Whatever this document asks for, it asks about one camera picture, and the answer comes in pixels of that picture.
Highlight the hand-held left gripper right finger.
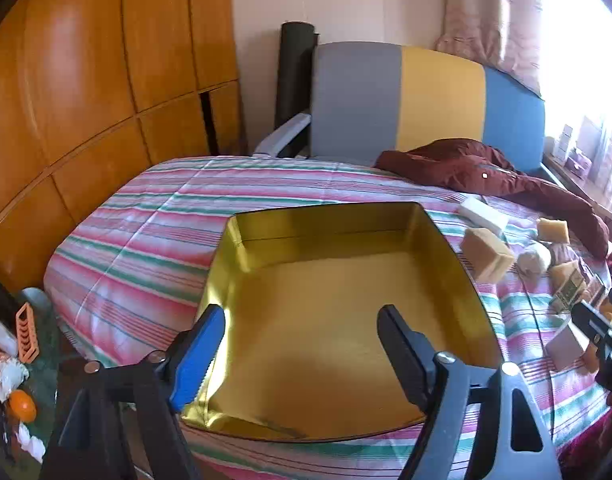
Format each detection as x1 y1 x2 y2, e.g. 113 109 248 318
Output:
377 304 564 480

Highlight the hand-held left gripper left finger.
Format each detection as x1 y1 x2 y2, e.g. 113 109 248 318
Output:
38 304 227 480

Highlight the white carton box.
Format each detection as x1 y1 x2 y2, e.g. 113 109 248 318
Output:
544 320 592 372

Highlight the green printed packet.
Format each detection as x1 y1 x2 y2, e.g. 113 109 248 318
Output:
551 277 589 313

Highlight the yellow sponge block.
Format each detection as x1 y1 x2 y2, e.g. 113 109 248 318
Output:
548 259 584 286
537 217 571 245

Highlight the white round soap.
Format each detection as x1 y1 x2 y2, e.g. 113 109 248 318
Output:
516 241 553 276

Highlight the gold tin box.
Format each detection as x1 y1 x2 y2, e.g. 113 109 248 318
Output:
180 201 502 443

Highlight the tan sponge block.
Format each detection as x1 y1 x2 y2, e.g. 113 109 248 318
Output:
460 227 516 282

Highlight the white soap bar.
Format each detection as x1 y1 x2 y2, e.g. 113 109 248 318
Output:
458 196 509 235

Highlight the wooden window ledge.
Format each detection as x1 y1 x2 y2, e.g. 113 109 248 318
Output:
541 152 612 231

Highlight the purple box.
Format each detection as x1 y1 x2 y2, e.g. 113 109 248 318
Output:
566 152 593 178

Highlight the striped cloth cover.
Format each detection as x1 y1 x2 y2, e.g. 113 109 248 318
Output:
43 156 612 480

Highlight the glass side table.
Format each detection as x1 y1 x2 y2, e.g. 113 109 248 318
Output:
0 287 62 480

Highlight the orange plastic rack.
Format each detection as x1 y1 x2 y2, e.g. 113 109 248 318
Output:
15 304 41 365

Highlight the orange fruit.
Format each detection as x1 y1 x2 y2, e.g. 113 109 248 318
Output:
8 389 38 423

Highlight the white crumpled tissue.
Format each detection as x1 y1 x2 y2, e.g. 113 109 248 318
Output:
0 352 31 401

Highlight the maroon jacket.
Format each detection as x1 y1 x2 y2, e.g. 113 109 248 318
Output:
375 138 611 260

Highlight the grey yellow blue chair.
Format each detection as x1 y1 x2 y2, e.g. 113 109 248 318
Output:
253 41 567 181

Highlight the wooden wardrobe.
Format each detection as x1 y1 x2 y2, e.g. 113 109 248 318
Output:
0 0 249 306

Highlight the black rolled mat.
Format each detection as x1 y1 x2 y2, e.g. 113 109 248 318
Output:
275 21 319 133

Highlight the pink curtain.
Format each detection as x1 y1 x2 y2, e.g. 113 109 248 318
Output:
436 0 544 96

